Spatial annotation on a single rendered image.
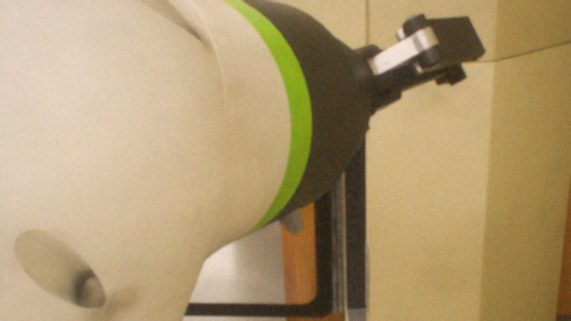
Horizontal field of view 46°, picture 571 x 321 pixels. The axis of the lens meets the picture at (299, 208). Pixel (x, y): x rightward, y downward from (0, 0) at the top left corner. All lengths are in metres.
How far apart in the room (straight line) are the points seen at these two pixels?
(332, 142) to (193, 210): 0.11
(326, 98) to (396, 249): 0.42
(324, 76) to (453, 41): 0.15
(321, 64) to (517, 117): 0.45
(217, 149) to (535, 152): 0.60
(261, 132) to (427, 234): 0.48
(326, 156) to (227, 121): 0.09
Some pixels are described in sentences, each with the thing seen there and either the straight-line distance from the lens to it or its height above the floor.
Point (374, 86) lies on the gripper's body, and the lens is 0.33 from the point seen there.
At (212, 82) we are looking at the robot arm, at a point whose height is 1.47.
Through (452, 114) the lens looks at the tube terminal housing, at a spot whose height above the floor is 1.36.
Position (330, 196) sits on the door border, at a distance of 0.96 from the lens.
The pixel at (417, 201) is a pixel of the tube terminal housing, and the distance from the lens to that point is 0.64.
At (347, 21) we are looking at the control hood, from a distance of 0.60.
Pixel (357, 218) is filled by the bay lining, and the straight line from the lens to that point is 0.95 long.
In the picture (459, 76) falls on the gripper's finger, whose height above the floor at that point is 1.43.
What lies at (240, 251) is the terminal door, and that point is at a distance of 1.01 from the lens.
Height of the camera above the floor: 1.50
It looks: 20 degrees down
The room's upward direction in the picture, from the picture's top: 2 degrees counter-clockwise
